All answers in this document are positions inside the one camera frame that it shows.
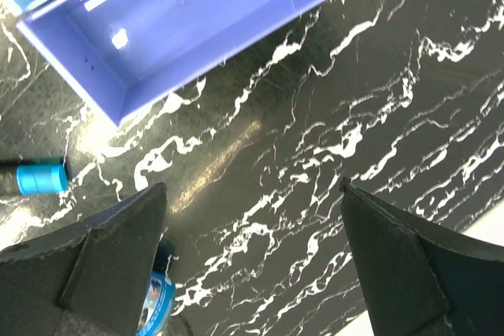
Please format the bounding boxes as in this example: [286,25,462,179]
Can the black marker blue cap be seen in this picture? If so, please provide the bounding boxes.
[1,157,69,197]

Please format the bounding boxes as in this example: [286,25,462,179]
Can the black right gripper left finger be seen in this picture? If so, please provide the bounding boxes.
[1,183,167,335]

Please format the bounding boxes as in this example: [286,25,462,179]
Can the purple bin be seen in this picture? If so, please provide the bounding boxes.
[17,0,326,125]

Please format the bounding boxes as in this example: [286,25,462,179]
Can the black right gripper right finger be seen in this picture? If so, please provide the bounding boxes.
[339,178,503,335]

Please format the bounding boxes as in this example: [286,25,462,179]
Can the blue gel jar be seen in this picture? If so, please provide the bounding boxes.
[135,271,176,336]

